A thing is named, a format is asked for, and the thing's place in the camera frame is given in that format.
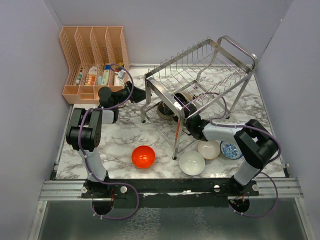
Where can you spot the blue and white bowl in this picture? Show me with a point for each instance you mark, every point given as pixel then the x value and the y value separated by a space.
pixel 230 150

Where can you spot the black aluminium frame rail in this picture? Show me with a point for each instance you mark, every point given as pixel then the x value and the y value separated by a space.
pixel 167 192

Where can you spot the white blue tube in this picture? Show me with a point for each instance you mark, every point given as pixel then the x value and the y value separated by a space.
pixel 107 76

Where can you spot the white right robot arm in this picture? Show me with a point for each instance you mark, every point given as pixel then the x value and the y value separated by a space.
pixel 257 145

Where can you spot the dark patterned cream-inside bowl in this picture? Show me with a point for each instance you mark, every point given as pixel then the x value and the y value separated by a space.
pixel 164 112

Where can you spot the beige speckled bowl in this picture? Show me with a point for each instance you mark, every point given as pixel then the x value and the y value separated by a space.
pixel 209 149

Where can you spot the red bowl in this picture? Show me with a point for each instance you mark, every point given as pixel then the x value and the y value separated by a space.
pixel 143 156

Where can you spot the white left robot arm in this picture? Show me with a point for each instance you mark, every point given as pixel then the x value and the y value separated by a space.
pixel 84 129

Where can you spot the small green white tube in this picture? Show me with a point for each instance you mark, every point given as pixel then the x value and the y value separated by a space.
pixel 79 78

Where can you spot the steel wire dish rack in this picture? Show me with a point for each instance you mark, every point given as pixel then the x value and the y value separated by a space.
pixel 204 73

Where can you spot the cream bottle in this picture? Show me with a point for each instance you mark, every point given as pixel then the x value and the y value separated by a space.
pixel 119 79

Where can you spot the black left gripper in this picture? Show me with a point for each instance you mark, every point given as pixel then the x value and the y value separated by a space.
pixel 137 94

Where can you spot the orange white packet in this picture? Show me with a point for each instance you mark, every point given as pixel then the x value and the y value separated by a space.
pixel 91 76

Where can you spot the peach plastic file organizer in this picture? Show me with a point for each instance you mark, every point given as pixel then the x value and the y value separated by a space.
pixel 84 47

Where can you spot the black bowl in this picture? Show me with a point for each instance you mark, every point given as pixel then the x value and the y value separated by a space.
pixel 188 107

